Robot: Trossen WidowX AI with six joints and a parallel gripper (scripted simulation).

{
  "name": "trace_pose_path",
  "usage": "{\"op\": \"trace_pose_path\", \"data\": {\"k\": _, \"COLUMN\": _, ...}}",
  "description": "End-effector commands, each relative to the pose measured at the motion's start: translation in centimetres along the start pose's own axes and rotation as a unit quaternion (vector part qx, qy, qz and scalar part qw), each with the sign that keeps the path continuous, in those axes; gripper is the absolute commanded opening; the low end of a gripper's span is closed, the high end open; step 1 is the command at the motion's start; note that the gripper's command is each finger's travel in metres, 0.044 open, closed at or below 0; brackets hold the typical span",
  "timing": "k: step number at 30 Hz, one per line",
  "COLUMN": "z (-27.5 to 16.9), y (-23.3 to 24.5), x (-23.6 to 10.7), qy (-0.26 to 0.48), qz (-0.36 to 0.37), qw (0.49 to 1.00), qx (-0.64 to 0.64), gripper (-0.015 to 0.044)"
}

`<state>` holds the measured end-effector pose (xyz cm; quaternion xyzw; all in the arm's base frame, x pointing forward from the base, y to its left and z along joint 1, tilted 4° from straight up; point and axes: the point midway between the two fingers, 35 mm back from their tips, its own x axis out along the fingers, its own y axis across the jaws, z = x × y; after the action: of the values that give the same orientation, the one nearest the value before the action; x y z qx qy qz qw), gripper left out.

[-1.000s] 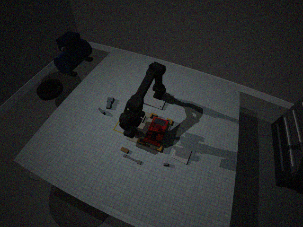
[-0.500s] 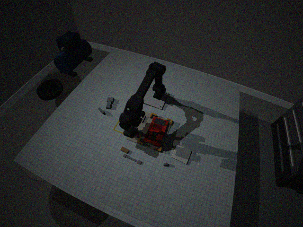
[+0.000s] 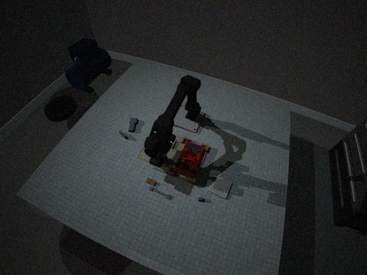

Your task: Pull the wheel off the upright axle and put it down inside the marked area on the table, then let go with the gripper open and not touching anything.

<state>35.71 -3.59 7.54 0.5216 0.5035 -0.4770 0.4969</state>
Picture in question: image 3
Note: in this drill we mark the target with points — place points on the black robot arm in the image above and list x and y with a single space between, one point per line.
163 126

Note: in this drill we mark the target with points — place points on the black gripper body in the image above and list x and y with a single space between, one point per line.
159 159

